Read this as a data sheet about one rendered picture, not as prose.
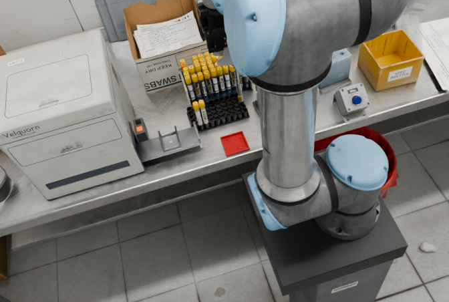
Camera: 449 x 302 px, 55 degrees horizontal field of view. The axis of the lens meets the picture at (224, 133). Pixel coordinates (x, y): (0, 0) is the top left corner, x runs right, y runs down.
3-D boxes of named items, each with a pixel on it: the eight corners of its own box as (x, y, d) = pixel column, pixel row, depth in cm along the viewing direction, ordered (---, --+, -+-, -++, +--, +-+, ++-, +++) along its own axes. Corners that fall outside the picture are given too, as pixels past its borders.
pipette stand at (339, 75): (322, 94, 130) (324, 70, 122) (310, 80, 134) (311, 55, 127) (351, 83, 132) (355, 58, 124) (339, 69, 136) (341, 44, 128)
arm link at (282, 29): (336, 222, 86) (379, -22, 44) (265, 246, 85) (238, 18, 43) (312, 174, 94) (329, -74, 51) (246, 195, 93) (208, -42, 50)
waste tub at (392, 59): (375, 93, 128) (380, 68, 120) (356, 64, 136) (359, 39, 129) (417, 82, 129) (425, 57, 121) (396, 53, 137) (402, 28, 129)
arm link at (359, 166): (390, 204, 88) (406, 171, 77) (328, 224, 87) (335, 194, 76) (363, 156, 95) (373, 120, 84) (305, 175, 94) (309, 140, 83)
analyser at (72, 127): (46, 202, 118) (-15, 134, 95) (45, 129, 135) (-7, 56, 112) (156, 169, 120) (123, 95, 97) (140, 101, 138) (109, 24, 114)
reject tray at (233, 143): (226, 156, 120) (226, 155, 120) (220, 138, 124) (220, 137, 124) (250, 149, 121) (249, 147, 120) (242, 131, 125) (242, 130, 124)
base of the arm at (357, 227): (392, 222, 96) (403, 202, 88) (333, 251, 94) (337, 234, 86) (353, 170, 105) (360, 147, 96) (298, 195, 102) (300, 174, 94)
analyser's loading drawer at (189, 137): (131, 168, 119) (125, 158, 115) (127, 150, 123) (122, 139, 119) (202, 147, 121) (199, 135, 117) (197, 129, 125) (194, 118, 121)
